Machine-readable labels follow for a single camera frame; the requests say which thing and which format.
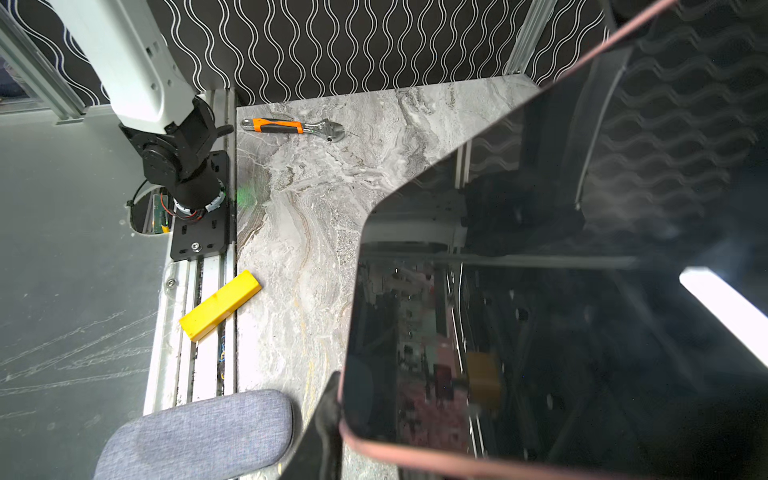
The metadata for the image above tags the aluminium left horizontal bar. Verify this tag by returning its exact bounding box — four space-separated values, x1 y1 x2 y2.
1 7 86 122

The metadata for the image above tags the yellow flat block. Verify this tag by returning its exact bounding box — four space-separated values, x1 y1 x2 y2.
180 271 262 342

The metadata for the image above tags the grey fabric pouch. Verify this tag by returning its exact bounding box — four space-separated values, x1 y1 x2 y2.
94 390 294 479

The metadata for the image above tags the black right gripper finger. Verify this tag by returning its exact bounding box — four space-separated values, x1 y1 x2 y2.
280 371 343 480

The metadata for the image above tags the adjustable wrench orange handle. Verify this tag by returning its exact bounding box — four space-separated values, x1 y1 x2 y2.
240 118 346 142

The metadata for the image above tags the black phone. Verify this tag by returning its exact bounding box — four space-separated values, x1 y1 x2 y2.
338 1 767 479

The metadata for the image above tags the aluminium corner frame post left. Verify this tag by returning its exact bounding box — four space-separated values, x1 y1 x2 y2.
503 0 557 75

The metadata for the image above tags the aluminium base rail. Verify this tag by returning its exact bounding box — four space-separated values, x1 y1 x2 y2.
142 88 240 416

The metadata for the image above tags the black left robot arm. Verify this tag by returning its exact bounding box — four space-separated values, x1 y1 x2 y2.
52 1 234 217

